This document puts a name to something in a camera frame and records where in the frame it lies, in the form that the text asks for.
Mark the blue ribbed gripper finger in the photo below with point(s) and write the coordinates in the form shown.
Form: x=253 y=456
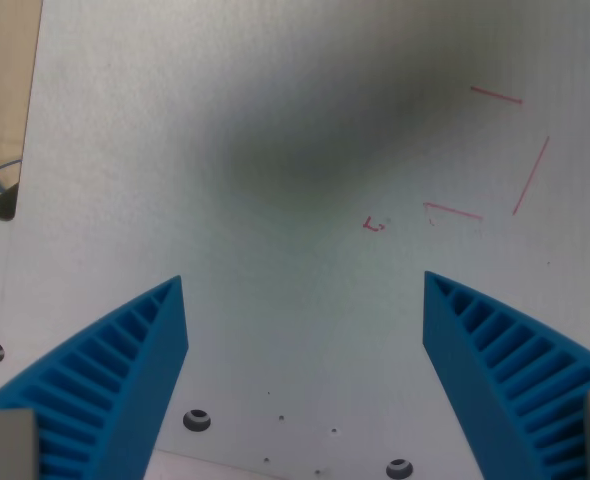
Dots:
x=475 y=380
x=125 y=380

